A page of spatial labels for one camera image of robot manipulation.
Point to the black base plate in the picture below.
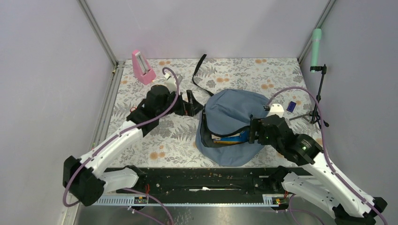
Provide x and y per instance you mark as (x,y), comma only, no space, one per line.
(168,181)

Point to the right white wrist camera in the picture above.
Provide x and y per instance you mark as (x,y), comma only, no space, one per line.
(274,109)

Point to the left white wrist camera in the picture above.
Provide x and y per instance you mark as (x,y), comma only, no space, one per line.
(170,82)

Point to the mint green microphone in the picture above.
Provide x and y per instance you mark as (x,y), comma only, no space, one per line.
(316,37)

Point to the pink metronome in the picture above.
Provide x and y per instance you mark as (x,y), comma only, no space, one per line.
(141,68)

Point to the blue-grey student backpack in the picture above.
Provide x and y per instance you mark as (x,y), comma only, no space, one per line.
(226,112)

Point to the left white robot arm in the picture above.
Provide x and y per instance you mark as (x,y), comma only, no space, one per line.
(86,177)

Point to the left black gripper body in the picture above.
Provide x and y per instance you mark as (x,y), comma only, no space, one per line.
(179,107)

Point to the floral table mat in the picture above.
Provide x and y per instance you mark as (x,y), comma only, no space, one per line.
(172,142)

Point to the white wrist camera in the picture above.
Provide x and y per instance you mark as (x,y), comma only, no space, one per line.
(170,82)
(274,109)

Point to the orange picture book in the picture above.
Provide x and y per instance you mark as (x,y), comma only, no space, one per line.
(227,135)

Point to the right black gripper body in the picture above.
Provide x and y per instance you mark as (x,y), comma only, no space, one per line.
(256,125)

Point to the small purple eraser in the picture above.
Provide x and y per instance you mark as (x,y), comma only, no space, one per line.
(291,106)

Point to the blue treehouse book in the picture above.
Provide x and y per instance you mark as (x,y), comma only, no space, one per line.
(238,138)

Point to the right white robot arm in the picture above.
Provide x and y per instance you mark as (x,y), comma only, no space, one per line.
(339,197)

